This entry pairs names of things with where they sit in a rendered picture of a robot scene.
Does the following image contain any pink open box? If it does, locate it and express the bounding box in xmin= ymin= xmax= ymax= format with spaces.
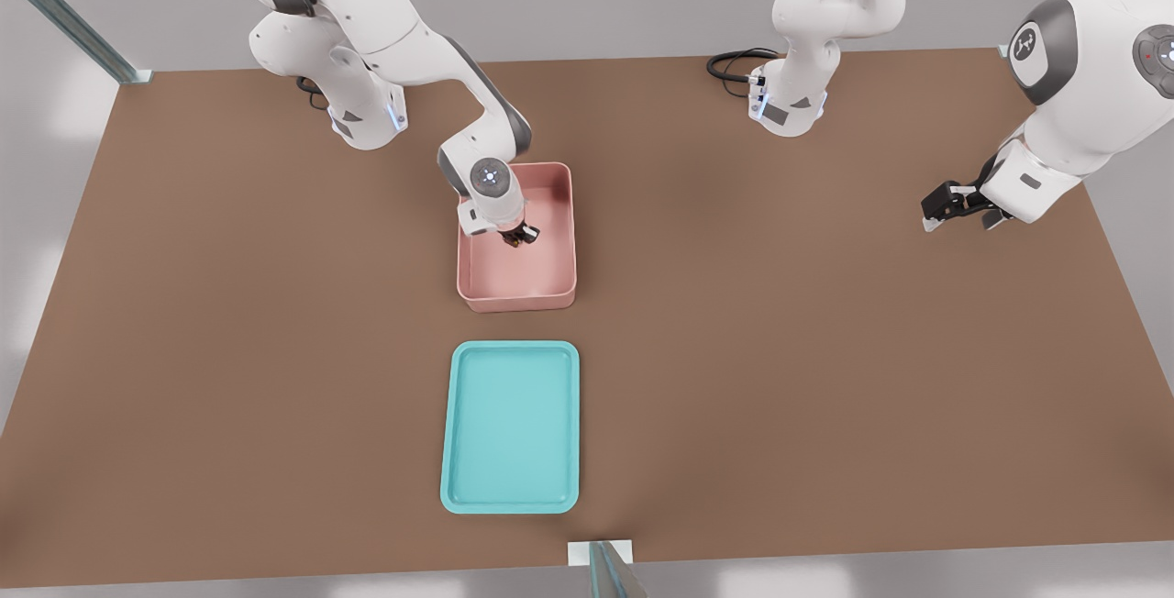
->
xmin=457 ymin=161 xmax=578 ymax=313

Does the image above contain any pale blue-green tray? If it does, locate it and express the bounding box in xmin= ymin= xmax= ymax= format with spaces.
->
xmin=440 ymin=340 xmax=581 ymax=515

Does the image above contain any silver frame post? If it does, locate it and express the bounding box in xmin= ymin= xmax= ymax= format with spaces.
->
xmin=0 ymin=0 xmax=153 ymax=86
xmin=568 ymin=539 xmax=645 ymax=598

